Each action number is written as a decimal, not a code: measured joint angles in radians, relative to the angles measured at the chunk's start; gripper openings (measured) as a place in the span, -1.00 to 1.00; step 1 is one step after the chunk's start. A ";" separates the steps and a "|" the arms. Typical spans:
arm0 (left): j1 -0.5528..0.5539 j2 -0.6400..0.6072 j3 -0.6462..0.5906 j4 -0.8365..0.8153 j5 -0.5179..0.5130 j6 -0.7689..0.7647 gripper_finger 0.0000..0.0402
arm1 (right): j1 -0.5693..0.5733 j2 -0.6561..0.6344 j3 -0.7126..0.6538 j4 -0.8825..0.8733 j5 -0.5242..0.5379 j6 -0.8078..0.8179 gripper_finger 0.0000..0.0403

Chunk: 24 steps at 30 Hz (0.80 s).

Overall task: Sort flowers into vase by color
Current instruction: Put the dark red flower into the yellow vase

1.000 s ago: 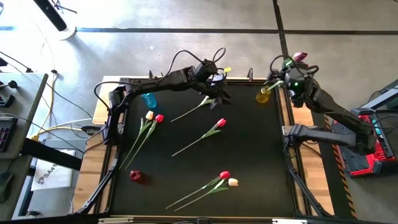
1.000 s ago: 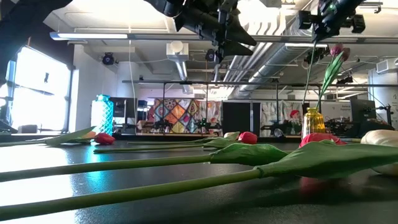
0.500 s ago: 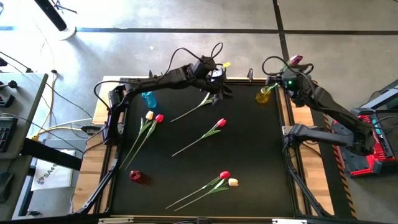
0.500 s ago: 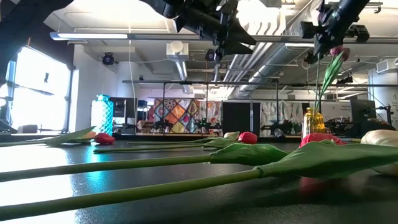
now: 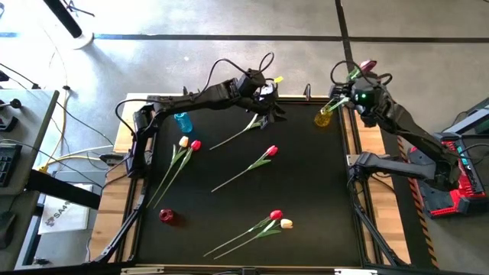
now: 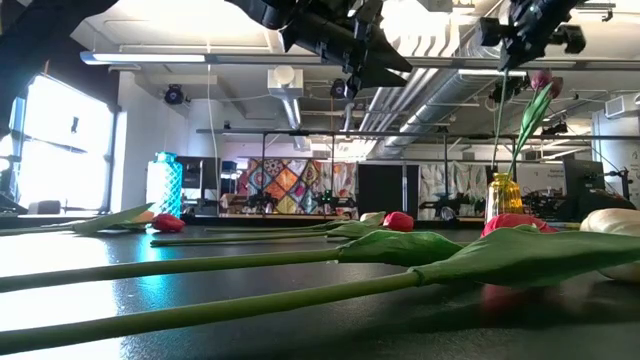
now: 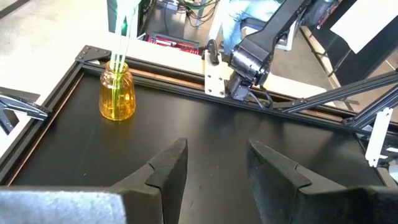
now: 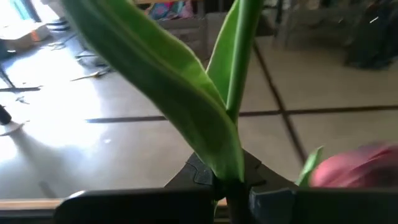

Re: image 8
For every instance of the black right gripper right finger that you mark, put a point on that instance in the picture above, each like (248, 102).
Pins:
(326, 208)

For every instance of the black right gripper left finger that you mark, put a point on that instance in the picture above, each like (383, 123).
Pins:
(133, 208)

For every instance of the purple tulip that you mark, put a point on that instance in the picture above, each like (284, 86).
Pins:
(174, 87)
(357, 168)

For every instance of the tan wooden base board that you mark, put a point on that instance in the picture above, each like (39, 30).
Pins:
(28, 204)

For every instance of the black stand leg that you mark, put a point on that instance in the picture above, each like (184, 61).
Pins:
(18, 89)

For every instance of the dark bulky bag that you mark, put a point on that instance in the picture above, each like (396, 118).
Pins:
(373, 37)

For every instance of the grey bench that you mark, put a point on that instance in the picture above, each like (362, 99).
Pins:
(186, 34)

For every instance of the colourful bag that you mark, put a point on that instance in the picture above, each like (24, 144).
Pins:
(169, 9)

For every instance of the cardboard box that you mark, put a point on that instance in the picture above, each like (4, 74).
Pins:
(21, 34)

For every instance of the black table edge frame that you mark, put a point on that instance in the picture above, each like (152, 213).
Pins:
(25, 217)

